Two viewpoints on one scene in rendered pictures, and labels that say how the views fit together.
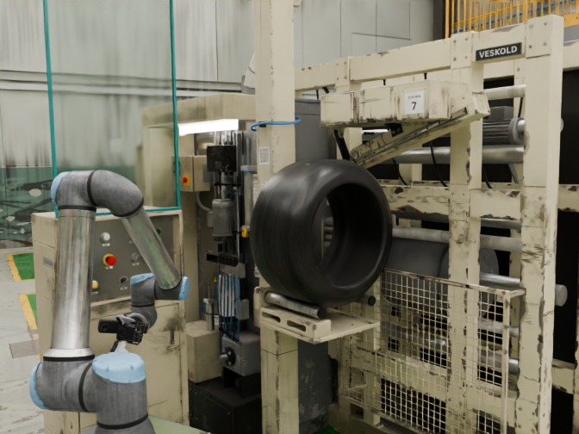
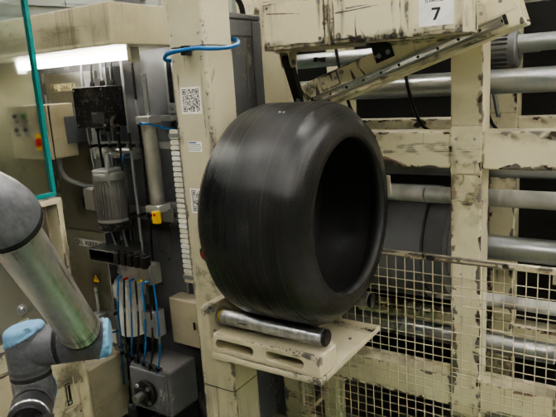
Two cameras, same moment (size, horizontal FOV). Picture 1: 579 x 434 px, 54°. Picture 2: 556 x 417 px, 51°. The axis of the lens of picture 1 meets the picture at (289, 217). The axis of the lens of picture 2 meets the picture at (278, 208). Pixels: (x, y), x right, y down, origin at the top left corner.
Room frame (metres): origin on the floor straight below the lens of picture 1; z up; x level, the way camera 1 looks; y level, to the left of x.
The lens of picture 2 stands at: (0.87, 0.38, 1.55)
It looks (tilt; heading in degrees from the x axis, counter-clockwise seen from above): 12 degrees down; 343
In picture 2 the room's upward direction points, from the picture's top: 4 degrees counter-clockwise
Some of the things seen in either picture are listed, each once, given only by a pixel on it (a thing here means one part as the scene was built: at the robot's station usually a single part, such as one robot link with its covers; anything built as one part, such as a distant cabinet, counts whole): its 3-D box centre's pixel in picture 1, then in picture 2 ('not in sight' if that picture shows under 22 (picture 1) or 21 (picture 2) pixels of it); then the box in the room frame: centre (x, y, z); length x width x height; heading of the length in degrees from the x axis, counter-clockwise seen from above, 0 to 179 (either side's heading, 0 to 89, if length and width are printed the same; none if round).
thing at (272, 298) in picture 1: (294, 304); (270, 326); (2.28, -0.01, 0.90); 0.35 x 0.05 x 0.05; 39
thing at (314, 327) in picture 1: (293, 319); (270, 347); (2.29, -0.01, 0.84); 0.36 x 0.09 x 0.06; 39
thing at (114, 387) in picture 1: (117, 385); not in sight; (1.66, 0.52, 0.82); 0.17 x 0.15 x 0.18; 79
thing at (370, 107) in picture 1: (389, 107); (370, 18); (2.46, -0.43, 1.71); 0.61 x 0.25 x 0.15; 39
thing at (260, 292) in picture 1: (292, 291); (246, 298); (2.51, -0.01, 0.90); 0.40 x 0.03 x 0.10; 129
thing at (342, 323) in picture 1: (319, 322); (298, 340); (2.37, -0.12, 0.80); 0.37 x 0.36 x 0.02; 129
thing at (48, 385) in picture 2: (143, 318); (34, 396); (2.20, 0.58, 0.88); 0.12 x 0.09 x 0.10; 178
